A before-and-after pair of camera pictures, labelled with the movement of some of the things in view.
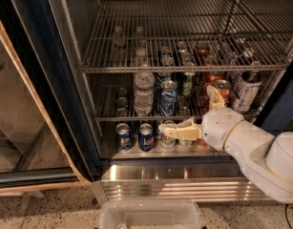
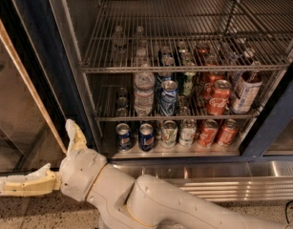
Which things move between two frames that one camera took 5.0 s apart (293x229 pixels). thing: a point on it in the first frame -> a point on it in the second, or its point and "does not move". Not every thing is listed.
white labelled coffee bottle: (247, 91) does not move
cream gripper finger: (215, 97) -> (78, 140)
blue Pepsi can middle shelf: (168, 97) does not move
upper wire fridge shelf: (193, 33) does not move
